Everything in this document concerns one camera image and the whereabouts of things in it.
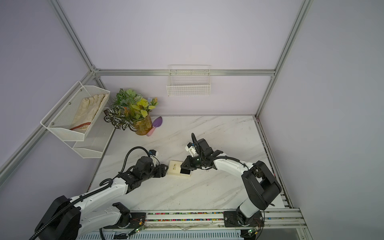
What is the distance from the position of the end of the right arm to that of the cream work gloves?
1.72 ft

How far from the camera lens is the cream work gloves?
731 mm

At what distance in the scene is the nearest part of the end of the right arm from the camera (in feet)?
2.14
